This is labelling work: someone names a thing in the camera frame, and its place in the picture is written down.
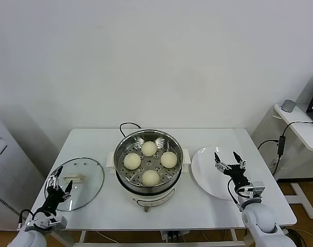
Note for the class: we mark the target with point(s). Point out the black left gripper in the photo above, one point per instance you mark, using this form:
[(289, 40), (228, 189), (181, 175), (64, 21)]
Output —
[(53, 202)]

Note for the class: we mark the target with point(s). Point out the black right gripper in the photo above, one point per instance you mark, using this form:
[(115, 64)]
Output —
[(238, 177)]

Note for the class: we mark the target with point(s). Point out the white steamed baozi bun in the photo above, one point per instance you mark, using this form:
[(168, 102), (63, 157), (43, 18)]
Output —
[(132, 161), (149, 148), (169, 159), (151, 178)]

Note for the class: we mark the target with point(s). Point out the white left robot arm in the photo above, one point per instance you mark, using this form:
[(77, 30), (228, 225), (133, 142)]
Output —
[(27, 238)]

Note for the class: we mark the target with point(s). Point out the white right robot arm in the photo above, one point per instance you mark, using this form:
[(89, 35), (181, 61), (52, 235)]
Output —
[(259, 221)]

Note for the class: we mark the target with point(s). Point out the perforated steel steamer basket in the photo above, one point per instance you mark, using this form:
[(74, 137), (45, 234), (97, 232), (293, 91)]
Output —
[(128, 146)]

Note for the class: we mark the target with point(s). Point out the white round plate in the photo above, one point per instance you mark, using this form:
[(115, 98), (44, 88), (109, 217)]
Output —
[(205, 175)]

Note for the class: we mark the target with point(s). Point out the white metal cabinet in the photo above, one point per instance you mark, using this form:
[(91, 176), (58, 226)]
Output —
[(7, 164)]

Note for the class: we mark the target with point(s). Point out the white side desk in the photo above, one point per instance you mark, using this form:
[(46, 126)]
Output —
[(297, 118)]

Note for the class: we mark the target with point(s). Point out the grey cylinder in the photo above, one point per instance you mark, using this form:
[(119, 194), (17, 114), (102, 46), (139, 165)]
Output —
[(288, 106)]

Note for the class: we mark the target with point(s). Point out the cream electric cooker base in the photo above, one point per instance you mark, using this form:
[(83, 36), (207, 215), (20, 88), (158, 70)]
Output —
[(156, 199)]

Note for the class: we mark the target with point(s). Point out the white plug adapter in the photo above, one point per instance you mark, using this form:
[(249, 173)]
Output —
[(284, 231)]

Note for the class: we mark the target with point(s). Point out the white power strip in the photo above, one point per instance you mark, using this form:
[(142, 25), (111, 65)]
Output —
[(171, 235)]

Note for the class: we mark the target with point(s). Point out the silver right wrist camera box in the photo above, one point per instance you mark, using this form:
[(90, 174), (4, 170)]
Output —
[(257, 189)]

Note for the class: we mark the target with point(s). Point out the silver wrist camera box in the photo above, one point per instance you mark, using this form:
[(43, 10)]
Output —
[(56, 222), (257, 189)]

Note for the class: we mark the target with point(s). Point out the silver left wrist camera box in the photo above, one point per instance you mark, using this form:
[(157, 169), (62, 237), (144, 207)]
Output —
[(56, 222)]

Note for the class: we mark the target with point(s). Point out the white table frame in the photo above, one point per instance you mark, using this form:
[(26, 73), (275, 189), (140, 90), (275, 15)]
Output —
[(82, 236)]

